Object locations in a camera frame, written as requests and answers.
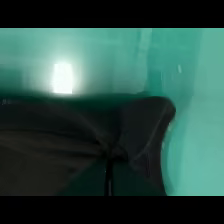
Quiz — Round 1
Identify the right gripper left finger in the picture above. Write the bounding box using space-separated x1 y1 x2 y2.
57 158 110 197

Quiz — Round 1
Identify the black T-shirt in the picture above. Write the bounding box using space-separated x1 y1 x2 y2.
0 91 177 197

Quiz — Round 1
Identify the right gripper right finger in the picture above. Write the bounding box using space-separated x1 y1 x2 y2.
109 157 167 197

